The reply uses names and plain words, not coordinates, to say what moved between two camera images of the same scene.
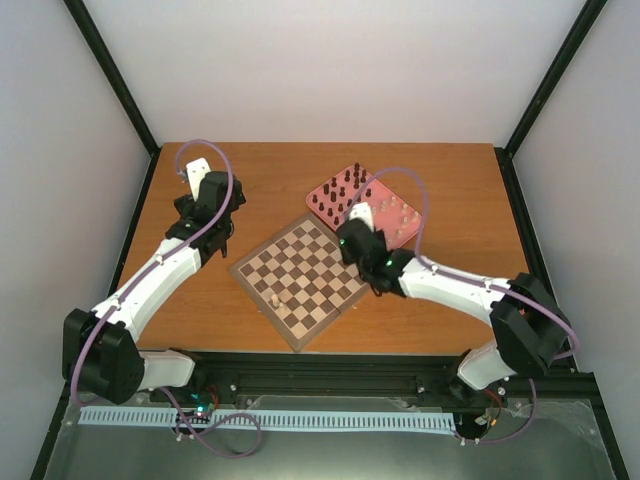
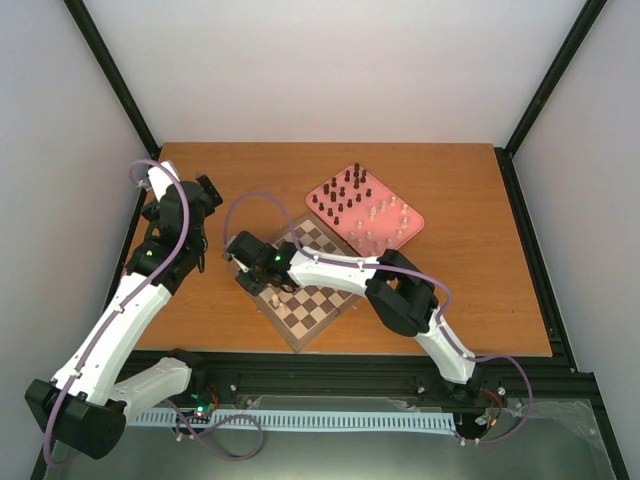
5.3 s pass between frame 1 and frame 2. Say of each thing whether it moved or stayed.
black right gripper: moved
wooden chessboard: stayed
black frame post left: stayed
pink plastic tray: stayed
